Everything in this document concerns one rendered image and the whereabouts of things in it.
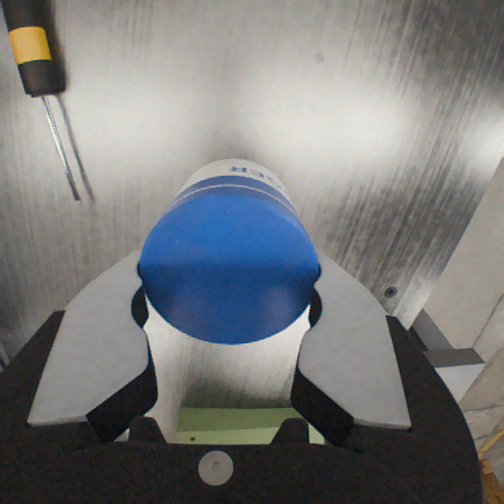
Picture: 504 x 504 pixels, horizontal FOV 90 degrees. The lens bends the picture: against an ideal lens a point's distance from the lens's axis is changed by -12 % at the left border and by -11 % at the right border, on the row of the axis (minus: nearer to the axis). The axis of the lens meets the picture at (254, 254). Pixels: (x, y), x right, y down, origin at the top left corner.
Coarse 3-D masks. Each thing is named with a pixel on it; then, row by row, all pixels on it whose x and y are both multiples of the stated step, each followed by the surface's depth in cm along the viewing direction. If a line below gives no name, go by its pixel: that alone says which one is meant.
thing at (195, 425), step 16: (192, 416) 45; (208, 416) 45; (224, 416) 45; (240, 416) 45; (256, 416) 45; (272, 416) 46; (288, 416) 46; (176, 432) 42; (192, 432) 43; (208, 432) 43; (224, 432) 43; (240, 432) 44; (256, 432) 44; (272, 432) 45
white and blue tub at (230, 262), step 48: (192, 192) 10; (240, 192) 10; (192, 240) 10; (240, 240) 10; (288, 240) 10; (144, 288) 11; (192, 288) 11; (240, 288) 11; (288, 288) 11; (192, 336) 12; (240, 336) 12
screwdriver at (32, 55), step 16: (16, 0) 17; (32, 0) 18; (16, 16) 18; (32, 16) 18; (16, 32) 18; (32, 32) 19; (16, 48) 19; (32, 48) 19; (48, 48) 21; (16, 64) 20; (32, 64) 20; (48, 64) 21; (32, 80) 20; (48, 80) 21; (32, 96) 21; (48, 112) 23; (64, 160) 25
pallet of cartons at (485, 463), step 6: (480, 462) 267; (486, 462) 263; (486, 468) 257; (492, 468) 256; (486, 474) 255; (492, 474) 254; (486, 480) 250; (492, 480) 249; (486, 486) 245; (492, 486) 243; (498, 486) 242; (486, 492) 239; (492, 492) 238; (498, 492) 237; (486, 498) 235; (492, 498) 233; (498, 498) 232
